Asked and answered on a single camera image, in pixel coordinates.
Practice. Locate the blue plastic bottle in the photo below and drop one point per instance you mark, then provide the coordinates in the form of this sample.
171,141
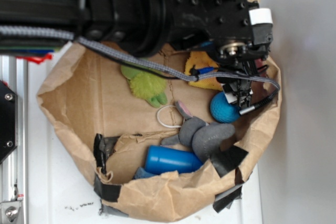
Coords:
161,160

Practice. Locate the grey plush elephant toy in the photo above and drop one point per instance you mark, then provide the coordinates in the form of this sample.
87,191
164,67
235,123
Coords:
202,137

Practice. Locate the white plastic tray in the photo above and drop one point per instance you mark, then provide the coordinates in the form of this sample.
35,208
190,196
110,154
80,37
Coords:
57,192

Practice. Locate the aluminium frame rail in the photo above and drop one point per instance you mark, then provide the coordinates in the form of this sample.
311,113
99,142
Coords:
14,185

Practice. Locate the blue dimpled ball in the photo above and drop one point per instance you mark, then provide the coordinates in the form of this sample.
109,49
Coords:
222,111

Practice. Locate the blue sponge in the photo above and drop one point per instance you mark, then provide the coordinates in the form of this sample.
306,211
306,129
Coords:
141,173

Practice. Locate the yellow cloth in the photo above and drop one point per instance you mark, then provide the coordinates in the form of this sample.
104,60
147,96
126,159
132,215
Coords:
197,62

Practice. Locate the green plush toy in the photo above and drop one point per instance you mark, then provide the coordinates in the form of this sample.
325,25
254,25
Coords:
146,86

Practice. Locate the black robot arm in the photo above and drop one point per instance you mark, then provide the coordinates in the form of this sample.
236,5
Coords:
139,27

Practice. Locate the brown paper bag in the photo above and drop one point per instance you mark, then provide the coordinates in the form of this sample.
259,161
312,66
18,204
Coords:
107,131

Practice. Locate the black mounting plate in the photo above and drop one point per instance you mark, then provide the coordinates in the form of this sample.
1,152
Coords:
8,121

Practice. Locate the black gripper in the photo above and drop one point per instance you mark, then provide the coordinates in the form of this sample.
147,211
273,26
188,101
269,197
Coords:
230,31

